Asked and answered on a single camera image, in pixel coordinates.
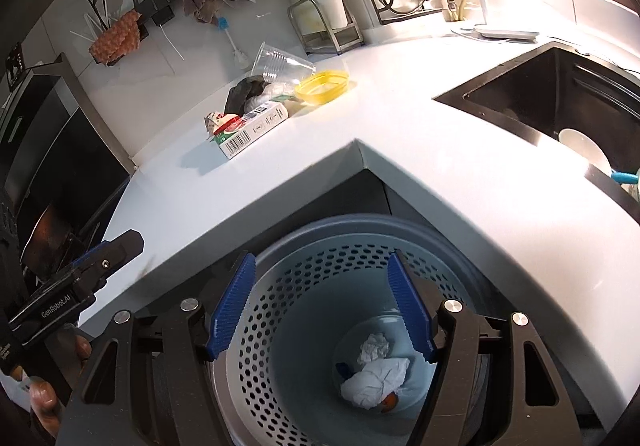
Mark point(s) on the grey perforated trash bin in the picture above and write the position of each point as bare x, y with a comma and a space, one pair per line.
320, 293

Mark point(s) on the white bowl in sink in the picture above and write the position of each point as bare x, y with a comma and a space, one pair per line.
585, 147

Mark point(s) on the person's left hand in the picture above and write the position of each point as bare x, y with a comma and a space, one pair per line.
45, 407

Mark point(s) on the clear plastic wrap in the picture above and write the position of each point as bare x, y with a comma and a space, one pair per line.
276, 92

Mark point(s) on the yellow plastic lid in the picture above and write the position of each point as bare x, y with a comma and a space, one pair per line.
321, 88

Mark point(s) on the white desk lamp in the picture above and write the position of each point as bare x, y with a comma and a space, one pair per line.
492, 28

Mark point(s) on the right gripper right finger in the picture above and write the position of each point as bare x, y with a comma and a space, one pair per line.
410, 305

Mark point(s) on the white tissue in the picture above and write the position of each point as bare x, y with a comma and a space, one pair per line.
375, 381

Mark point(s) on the black stove cooktop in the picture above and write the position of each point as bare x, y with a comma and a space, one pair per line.
62, 174

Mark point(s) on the brown hanging rag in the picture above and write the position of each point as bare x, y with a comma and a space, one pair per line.
203, 11

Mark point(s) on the clear plastic cup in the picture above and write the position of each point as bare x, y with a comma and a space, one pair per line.
275, 65

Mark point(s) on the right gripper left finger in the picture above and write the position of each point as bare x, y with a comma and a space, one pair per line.
230, 305

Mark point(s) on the black bag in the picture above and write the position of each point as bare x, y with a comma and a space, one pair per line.
245, 90

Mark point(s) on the printed paper ball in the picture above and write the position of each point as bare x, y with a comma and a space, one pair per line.
373, 348

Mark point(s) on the orange dish cloth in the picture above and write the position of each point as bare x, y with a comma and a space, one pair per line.
119, 40

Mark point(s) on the blue white bottle brush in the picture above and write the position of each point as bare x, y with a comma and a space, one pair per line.
240, 58

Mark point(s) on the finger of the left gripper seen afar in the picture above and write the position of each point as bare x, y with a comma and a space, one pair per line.
104, 260

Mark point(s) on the black kitchen sink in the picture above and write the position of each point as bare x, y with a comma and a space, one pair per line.
554, 87

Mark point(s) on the metal cutting board stand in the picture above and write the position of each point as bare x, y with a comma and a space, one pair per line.
316, 34

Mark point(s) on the green white carton box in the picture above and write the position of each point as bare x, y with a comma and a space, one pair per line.
233, 134

